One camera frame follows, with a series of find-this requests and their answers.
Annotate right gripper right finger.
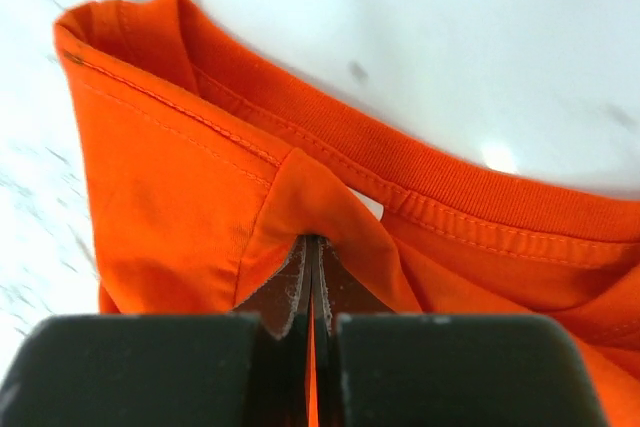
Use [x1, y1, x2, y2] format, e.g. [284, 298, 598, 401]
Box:
[312, 237, 390, 426]

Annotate orange t-shirt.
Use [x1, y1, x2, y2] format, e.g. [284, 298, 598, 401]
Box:
[53, 0, 639, 426]

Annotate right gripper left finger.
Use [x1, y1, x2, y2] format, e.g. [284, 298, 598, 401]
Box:
[252, 236, 311, 426]

